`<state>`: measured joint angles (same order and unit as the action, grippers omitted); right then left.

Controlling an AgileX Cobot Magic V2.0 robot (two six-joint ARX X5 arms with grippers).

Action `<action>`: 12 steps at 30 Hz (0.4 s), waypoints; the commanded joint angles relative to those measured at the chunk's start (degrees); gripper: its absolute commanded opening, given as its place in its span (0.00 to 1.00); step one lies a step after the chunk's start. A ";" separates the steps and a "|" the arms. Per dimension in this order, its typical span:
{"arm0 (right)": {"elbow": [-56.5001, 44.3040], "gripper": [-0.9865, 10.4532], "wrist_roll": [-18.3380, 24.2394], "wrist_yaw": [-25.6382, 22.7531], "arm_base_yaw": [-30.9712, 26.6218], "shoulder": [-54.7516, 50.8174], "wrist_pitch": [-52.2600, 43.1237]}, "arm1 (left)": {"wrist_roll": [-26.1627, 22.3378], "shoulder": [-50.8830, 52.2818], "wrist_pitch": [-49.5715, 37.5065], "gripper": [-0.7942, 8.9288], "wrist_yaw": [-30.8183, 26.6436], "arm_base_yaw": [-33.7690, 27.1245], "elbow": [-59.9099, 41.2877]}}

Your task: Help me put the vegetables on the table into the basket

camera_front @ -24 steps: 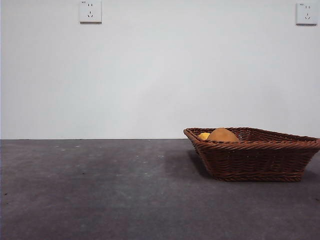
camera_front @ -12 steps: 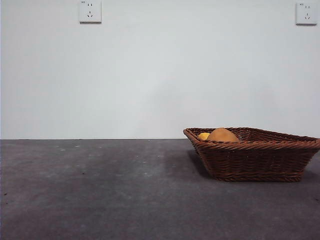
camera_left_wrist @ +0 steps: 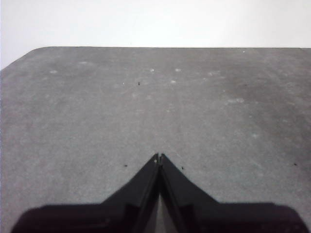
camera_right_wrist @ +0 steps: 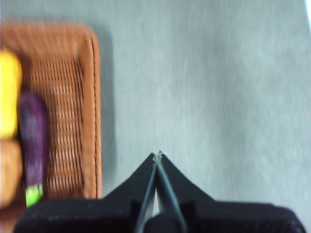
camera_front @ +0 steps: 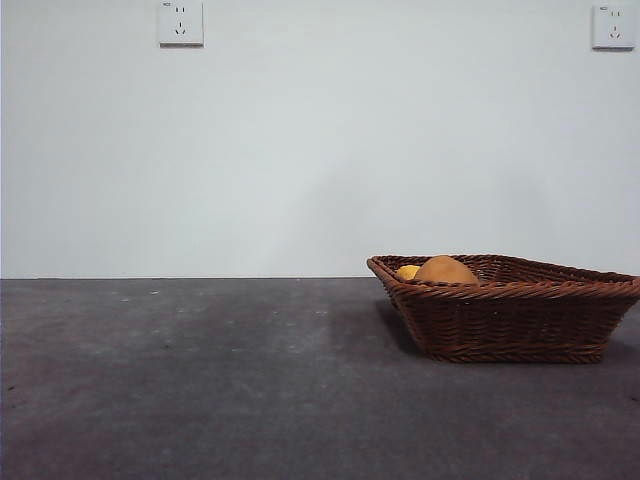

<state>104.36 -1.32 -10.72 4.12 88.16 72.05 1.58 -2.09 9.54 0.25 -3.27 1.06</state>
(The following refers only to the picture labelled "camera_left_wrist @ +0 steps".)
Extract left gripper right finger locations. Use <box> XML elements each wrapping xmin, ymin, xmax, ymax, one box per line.
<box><xmin>159</xmin><ymin>153</ymin><xmax>310</xmax><ymax>233</ymax></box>

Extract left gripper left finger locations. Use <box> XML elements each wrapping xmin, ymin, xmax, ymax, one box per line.
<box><xmin>11</xmin><ymin>152</ymin><xmax>160</xmax><ymax>233</ymax></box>

